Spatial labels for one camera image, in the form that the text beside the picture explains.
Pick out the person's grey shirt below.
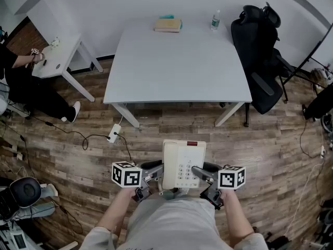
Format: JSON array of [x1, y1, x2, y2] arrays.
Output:
[[79, 196, 270, 250]]

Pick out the black floor cable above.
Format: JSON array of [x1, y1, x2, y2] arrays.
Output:
[[25, 113, 110, 151]]

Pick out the light blue jeans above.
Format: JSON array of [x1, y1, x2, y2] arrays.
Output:
[[15, 183, 59, 221]]

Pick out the teal notebook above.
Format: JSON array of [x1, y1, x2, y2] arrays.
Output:
[[158, 14, 183, 29]]

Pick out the clear plastic water bottle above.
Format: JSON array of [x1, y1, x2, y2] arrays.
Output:
[[210, 9, 221, 32]]

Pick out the small white screen device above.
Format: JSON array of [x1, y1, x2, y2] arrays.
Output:
[[9, 232, 27, 249]]

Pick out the black office chair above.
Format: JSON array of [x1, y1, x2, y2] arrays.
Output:
[[230, 2, 297, 127]]

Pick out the small white side table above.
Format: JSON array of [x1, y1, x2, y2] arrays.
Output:
[[27, 33, 104, 103]]

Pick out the grey work table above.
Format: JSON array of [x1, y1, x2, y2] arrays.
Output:
[[103, 16, 253, 129]]

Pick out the black round padded seat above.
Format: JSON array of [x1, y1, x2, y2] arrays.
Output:
[[10, 177, 42, 208]]

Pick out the person's legs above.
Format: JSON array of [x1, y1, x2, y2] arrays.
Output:
[[162, 187, 190, 200]]

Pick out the white corded desk telephone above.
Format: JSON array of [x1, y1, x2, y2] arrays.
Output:
[[159, 139, 207, 196]]

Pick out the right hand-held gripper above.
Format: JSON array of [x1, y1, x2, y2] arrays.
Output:
[[191, 161, 247, 210]]

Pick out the person's right forearm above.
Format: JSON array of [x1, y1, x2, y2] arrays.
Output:
[[220, 190, 255, 241]]

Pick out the tan book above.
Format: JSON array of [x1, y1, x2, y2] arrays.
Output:
[[153, 18, 182, 33]]

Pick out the person's left forearm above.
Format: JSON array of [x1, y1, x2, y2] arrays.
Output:
[[95, 187, 136, 234]]

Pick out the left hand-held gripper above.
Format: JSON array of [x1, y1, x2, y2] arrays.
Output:
[[111, 160, 165, 203]]

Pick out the white power strip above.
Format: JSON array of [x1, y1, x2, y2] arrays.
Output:
[[107, 123, 122, 144]]

